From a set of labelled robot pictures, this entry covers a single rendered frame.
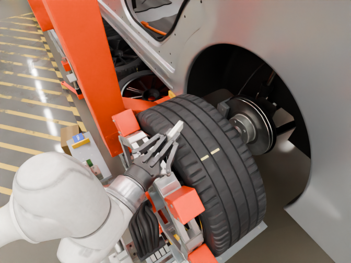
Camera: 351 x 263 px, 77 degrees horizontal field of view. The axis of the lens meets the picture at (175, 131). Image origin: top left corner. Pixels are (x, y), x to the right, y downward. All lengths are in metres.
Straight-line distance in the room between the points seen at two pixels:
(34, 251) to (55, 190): 1.66
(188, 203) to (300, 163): 1.77
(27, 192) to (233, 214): 0.57
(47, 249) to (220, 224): 1.47
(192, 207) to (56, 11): 0.75
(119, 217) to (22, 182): 0.22
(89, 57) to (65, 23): 0.15
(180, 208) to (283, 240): 1.39
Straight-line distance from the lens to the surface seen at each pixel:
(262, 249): 1.87
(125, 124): 0.86
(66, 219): 0.41
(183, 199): 0.62
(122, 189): 0.54
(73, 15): 0.93
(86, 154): 1.64
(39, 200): 0.38
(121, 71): 2.16
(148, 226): 0.72
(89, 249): 0.52
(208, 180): 0.69
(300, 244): 1.98
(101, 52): 1.01
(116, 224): 0.52
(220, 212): 0.72
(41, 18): 2.98
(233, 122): 1.16
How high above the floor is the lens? 1.73
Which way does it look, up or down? 51 degrees down
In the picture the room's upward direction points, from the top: straight up
